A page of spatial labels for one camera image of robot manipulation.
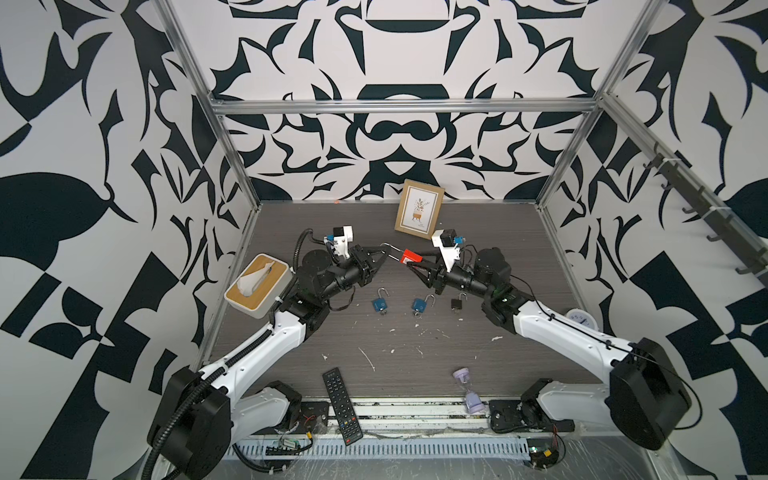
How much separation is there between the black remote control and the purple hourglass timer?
278 millimetres

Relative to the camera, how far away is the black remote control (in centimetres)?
73

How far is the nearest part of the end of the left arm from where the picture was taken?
65 centimetres

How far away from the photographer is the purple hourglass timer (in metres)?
0.75

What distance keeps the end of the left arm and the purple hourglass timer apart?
1.18 ft
